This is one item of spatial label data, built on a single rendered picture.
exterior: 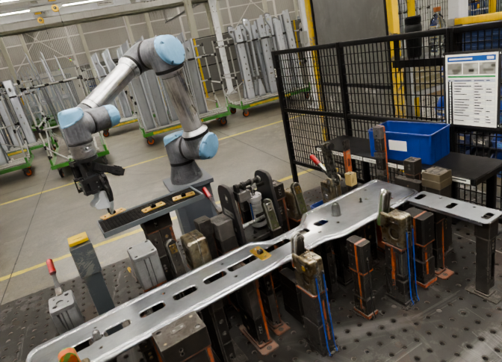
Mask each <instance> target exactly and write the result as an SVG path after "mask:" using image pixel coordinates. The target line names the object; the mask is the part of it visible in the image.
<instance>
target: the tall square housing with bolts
mask: <svg viewBox="0 0 502 362"><path fill-rule="evenodd" d="M127 252H128V255H129V257H130V260H131V264H132V266H133V268H134V272H135V274H136V276H137V280H138V282H139V284H140V286H141V287H142V289H143V292H144V293H146V292H148V291H150V290H153V289H155V288H156V287H159V286H161V285H162V284H165V282H167V279H166V277H165V274H164V271H163V268H162V265H161V262H160V259H159V256H158V252H157V249H156V248H155V247H154V246H153V244H152V243H151V242H150V241H149V240H145V241H143V242H142V243H138V244H137V245H134V246H132V247H129V248H127ZM163 307H165V304H164V303H160V304H158V305H156V306H154V307H152V308H150V309H149V312H150V314H151V313H154V312H156V311H157V310H160V309H162V308H163Z"/></svg>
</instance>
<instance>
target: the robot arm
mask: <svg viewBox="0 0 502 362"><path fill-rule="evenodd" d="M184 55H185V50H184V47H183V45H182V44H181V42H180V41H179V40H178V39H177V38H176V37H174V36H172V35H169V34H166V35H159V36H157V37H153V38H150V39H147V40H141V41H140V42H138V43H136V44H135V45H133V46H132V47H131V48H130V49H129V50H128V51H127V52H126V53H125V54H124V55H123V56H122V57H121V58H120V59H119V64H118V65H117V66H116V67H115V68H114V69H113V70H112V71H111V72H110V73H109V74H108V75H107V76H106V77H105V78H104V79H103V80H102V81H101V82H100V83H99V85H98V86H97V87H96V88H95V89H94V90H93V91H92V92H91V93H90V94H89V95H88V96H87V97H86V98H85V99H84V100H83V101H82V102H81V103H80V104H79V105H78V106H77V107H74V108H71V109H68V110H62V111H61V112H59V113H58V121H59V123H60V126H61V129H62V131H63V134H64V136H65V139H66V142H67V145H68V146H69V150H70V153H71V155H72V158H73V159H74V161H71V162H69V166H70V168H71V170H72V173H73V176H74V179H73V181H74V182H75V185H76V188H77V191H78V193H81V192H84V195H85V196H89V195H91V194H92V195H94V199H93V200H92V201H91V202H90V206H91V207H96V209H98V210H101V209H106V210H107V212H108V213H109V211H110V212H111V214H112V213H114V197H113V193H112V189H111V186H110V184H109V181H108V178H107V176H106V174H105V173H104V172H108V173H111V174H112V175H115V176H117V175H118V176H121V175H124V172H125V169H123V168H122V167H121V166H118V165H116V166H115V165H113V166H110V165H106V164H103V163H96V162H93V160H95V159H97V158H98V155H97V153H96V152H97V150H96V147H95V145H94V142H93V138H92V136H91V134H95V133H97V132H100V131H103V130H105V129H108V128H112V127H114V126H115V125H118V124H119V122H120V114H119V111H118V110H117V109H116V108H115V107H114V106H113V105H111V104H110V103H111V102H112V101H113V100H114V99H115V98H116V97H117V96H118V95H119V94H120V93H121V92H122V91H123V89H124V88H125V87H126V86H127V85H128V84H129V83H130V82H131V80H132V79H133V78H138V77H139V76H140V75H141V74H142V73H144V72H146V71H148V70H151V69H154V71H155V74H156V76H158V77H159V78H162V81H163V82H164V86H165V87H166V89H167V92H168V95H169V97H170V100H171V102H172V104H173V107H174V109H175V111H176V114H177V116H178V118H179V121H180V123H181V125H182V128H183V130H181V131H177V132H174V133H172V134H169V135H167V136H165V137H164V146H165V149H166V151H167V156H168V159H169V162H170V166H171V172H170V180H171V183H172V184H173V185H184V184H189V183H192V182H195V181H197V180H199V179H200V178H201V177H202V171H201V169H200V168H199V167H198V165H197V163H196V161H195V160H205V159H211V158H213V156H215V155H216V153H217V149H218V139H217V136H216V134H214V133H212V132H209V130H208V127H207V125H203V124H202V121H201V119H200V117H199V114H198V112H197V109H196V106H195V104H194V102H193V99H192V96H191V94H190V90H189V89H188V86H187V83H186V81H185V77H184V76H183V73H182V69H183V67H184V65H183V63H182V62H183V61H184V59H185V56H184ZM76 182H80V183H79V185H80V186H81V187H79V188H80V190H79V189H78V186H77V184H76Z"/></svg>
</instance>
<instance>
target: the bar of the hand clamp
mask: <svg viewBox="0 0 502 362"><path fill-rule="evenodd" d="M320 147H321V151H322V155H323V160H324V163H325V167H326V172H327V176H328V178H331V179H332V182H333V185H335V184H334V181H333V177H332V174H333V176H334V177H335V178H336V181H335V183H339V179H338V173H337V169H336V166H335V160H334V157H333V153H332V150H333V149H334V148H335V146H334V144H333V143H329V142H326V143H323V144H321V145H320Z"/></svg>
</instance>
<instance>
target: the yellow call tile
mask: <svg viewBox="0 0 502 362"><path fill-rule="evenodd" d="M67 240H68V244H69V247H73V246H75V245H79V244H81V243H83V242H85V241H87V240H89V239H88V237H87V234H86V232H83V233H80V234H77V235H75V236H73V237H70V238H67Z"/></svg>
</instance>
